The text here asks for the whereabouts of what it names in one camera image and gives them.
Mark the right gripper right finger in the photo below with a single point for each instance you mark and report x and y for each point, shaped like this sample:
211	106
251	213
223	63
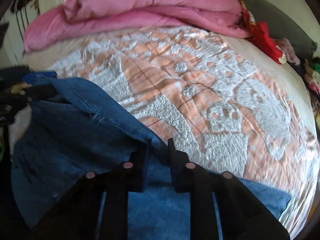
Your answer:
221	207

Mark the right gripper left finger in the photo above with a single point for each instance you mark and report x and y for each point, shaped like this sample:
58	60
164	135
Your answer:
96	206

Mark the blue denim pants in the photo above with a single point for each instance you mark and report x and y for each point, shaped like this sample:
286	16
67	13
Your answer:
83	129

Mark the peach white chenille bedspread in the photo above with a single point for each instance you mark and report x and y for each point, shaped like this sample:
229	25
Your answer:
221	99

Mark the pink duvet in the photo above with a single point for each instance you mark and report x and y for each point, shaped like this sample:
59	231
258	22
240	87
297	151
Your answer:
75	18

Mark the stack of folded clothes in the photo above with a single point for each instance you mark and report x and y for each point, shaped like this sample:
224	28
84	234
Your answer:
309	71

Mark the mauve fuzzy garment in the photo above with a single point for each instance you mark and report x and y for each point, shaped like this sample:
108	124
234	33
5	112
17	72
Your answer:
288	50

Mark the red embroidered garment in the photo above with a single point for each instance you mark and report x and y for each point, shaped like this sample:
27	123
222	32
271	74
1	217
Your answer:
260	37

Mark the grey upholstered headboard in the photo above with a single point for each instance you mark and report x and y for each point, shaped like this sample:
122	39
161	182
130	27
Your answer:
282	26

